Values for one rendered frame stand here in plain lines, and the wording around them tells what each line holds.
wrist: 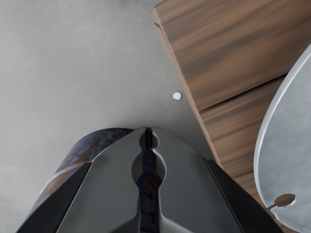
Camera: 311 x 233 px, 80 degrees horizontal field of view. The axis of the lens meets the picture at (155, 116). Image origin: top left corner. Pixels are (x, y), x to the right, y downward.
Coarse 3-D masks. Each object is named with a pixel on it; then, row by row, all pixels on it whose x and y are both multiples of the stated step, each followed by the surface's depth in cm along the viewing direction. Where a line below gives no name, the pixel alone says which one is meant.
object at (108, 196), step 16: (144, 128) 12; (112, 144) 11; (128, 144) 11; (144, 144) 12; (96, 160) 9; (112, 160) 9; (128, 160) 9; (96, 176) 8; (112, 176) 8; (128, 176) 8; (80, 192) 8; (96, 192) 8; (112, 192) 8; (128, 192) 8; (80, 208) 7; (96, 208) 7; (112, 208) 7; (128, 208) 7; (64, 224) 6; (80, 224) 6; (96, 224) 6; (112, 224) 6; (128, 224) 7
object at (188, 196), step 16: (160, 144) 11; (176, 144) 11; (160, 160) 10; (176, 160) 9; (192, 160) 9; (160, 176) 10; (176, 176) 8; (192, 176) 8; (208, 176) 8; (160, 192) 8; (176, 192) 8; (192, 192) 8; (208, 192) 8; (160, 208) 7; (176, 208) 7; (192, 208) 7; (208, 208) 7; (224, 208) 7; (160, 224) 7; (176, 224) 6; (192, 224) 6; (208, 224) 6; (224, 224) 6
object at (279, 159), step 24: (288, 96) 14; (264, 120) 14; (288, 120) 14; (264, 144) 15; (288, 144) 16; (264, 168) 17; (288, 168) 17; (264, 192) 18; (288, 192) 18; (288, 216) 20
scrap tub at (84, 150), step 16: (112, 128) 58; (80, 144) 54; (96, 144) 50; (64, 160) 52; (80, 160) 45; (144, 160) 47; (64, 176) 42; (144, 176) 42; (48, 192) 39; (144, 192) 38; (32, 208) 38; (144, 208) 35; (144, 224) 32
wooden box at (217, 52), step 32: (192, 0) 13; (224, 0) 13; (256, 0) 13; (288, 0) 13; (160, 32) 22; (192, 32) 14; (224, 32) 14; (256, 32) 14; (288, 32) 14; (192, 64) 15; (224, 64) 15; (256, 64) 15; (288, 64) 15; (192, 96) 16; (224, 96) 16; (256, 96) 16; (224, 128) 18; (256, 128) 18; (224, 160) 20; (256, 192) 22
